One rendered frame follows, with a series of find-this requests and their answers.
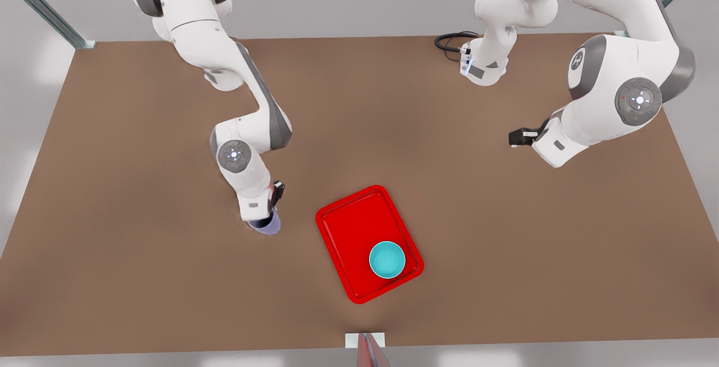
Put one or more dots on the purple cup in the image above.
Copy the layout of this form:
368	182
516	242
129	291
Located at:
268	225

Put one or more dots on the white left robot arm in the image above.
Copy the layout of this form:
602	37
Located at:
612	80

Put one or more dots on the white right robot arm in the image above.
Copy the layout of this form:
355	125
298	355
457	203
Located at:
191	41

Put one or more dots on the red rectangular tray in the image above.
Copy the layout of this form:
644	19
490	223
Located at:
348	232

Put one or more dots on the teal bowl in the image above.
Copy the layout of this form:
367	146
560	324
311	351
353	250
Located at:
387	260

